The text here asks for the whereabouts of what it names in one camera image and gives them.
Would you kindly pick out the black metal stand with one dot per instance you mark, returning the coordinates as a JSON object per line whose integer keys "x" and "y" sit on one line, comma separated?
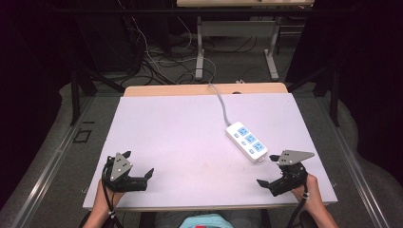
{"x": 333, "y": 95}
{"x": 76, "y": 91}

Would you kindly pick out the aluminium floor rail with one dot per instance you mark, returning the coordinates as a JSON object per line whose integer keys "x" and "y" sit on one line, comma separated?
{"x": 351, "y": 164}
{"x": 50, "y": 164}

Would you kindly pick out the person's left hand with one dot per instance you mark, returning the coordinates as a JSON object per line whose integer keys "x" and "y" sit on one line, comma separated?
{"x": 106, "y": 196}

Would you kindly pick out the person's right hand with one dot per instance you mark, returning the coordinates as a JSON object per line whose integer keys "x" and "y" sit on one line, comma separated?
{"x": 309, "y": 194}

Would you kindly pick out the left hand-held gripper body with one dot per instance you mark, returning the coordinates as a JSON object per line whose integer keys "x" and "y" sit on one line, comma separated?
{"x": 119, "y": 166}

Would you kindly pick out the person's teal shirt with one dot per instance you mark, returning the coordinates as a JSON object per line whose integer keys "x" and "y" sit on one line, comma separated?
{"x": 206, "y": 221}

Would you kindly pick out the white table board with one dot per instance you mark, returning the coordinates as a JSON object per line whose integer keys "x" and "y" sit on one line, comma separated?
{"x": 190, "y": 152}

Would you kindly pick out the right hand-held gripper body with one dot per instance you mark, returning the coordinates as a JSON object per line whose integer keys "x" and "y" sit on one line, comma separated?
{"x": 291, "y": 177}

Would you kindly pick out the light wooden table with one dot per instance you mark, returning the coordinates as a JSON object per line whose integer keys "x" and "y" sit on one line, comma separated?
{"x": 177, "y": 89}

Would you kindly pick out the white power strip blue sockets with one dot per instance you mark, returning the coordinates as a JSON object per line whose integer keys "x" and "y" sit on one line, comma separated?
{"x": 247, "y": 142}

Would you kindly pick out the white-legged desk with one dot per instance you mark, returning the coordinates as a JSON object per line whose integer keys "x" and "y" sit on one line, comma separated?
{"x": 237, "y": 28}

